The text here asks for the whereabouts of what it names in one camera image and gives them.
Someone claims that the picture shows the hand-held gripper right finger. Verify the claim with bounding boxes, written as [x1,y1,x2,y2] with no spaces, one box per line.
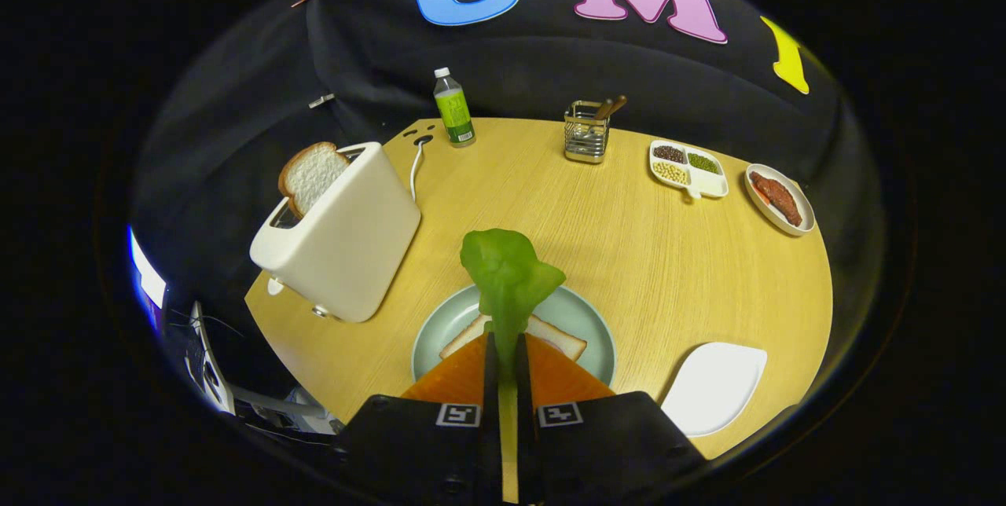
[516,333,707,505]

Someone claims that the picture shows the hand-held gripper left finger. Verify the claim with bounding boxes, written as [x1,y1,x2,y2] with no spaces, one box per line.
[332,332,504,505]

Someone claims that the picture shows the green lettuce leaf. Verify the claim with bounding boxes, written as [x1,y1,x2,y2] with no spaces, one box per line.
[460,229,567,503]

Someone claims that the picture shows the white bread slice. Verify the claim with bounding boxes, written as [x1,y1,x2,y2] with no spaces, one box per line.
[277,141,352,218]
[439,313,588,362]

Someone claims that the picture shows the pale green round plate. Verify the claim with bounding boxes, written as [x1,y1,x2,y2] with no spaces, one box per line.
[412,284,617,387]

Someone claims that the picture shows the white leaf-shaped plate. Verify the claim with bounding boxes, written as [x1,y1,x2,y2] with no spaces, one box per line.
[660,342,769,438]

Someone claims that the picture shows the white toaster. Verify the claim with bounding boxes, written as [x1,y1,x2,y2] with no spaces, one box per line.
[250,141,422,324]

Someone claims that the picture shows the metal utensil holder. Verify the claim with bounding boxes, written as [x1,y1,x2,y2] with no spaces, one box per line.
[564,101,611,165]

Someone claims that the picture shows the green label plastic bottle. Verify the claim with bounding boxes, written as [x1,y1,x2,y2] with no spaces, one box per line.
[433,68,477,148]

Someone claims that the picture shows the white divided bean dish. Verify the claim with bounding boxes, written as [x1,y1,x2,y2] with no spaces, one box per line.
[648,139,729,200]

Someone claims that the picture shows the white oval plate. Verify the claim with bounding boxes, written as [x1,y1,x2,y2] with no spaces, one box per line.
[744,163,816,237]

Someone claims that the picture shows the black backdrop cloth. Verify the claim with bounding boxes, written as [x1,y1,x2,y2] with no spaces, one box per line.
[130,0,885,413]

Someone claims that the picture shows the red meat slice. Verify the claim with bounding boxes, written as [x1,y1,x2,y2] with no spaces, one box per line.
[748,170,804,227]

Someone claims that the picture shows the glowing screen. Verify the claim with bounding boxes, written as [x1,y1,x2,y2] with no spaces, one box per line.
[128,227,167,332]

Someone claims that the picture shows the white toaster cable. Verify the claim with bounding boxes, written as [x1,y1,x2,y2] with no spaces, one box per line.
[409,137,431,202]

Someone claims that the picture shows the white equipment frame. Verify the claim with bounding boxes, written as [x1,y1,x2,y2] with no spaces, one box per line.
[185,302,339,436]

